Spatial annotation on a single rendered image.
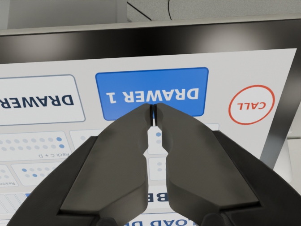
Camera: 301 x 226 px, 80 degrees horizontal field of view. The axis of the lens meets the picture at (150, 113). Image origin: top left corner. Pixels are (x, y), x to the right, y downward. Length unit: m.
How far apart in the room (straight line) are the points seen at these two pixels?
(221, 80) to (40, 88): 0.15
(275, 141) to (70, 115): 0.20
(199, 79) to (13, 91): 0.16
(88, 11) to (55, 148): 0.20
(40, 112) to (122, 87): 0.08
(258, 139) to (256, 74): 0.07
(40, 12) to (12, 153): 0.20
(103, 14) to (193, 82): 0.19
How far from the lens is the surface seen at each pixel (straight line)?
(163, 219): 0.29
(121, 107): 0.17
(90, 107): 0.17
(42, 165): 0.24
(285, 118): 0.21
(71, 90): 0.17
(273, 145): 0.23
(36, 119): 0.20
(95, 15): 0.30
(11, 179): 0.27
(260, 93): 0.19
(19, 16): 0.35
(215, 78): 0.16
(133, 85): 0.16
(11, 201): 0.31
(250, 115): 0.19
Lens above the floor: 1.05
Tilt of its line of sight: 10 degrees down
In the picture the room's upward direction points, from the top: 177 degrees clockwise
